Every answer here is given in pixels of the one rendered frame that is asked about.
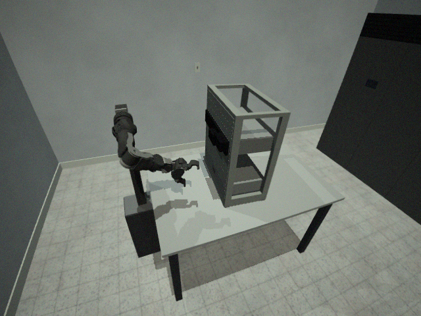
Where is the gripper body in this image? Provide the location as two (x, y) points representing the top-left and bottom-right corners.
(171, 158), (187, 179)

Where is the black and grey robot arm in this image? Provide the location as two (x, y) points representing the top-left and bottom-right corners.
(112, 108), (172, 173)

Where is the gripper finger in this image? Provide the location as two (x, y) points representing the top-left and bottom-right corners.
(174, 177), (186, 187)
(181, 160), (199, 171)

